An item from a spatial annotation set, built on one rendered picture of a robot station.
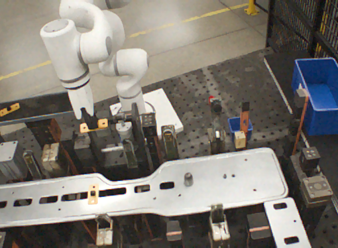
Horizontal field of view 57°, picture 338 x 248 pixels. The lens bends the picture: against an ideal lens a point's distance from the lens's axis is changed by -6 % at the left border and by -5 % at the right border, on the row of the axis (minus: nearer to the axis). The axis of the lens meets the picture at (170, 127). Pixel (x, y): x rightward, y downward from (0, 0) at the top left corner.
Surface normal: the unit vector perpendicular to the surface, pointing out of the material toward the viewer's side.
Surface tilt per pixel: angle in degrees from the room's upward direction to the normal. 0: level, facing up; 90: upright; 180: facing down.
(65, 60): 91
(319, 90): 0
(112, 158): 0
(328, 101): 0
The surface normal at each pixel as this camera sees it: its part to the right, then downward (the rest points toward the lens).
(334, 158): -0.11, -0.69
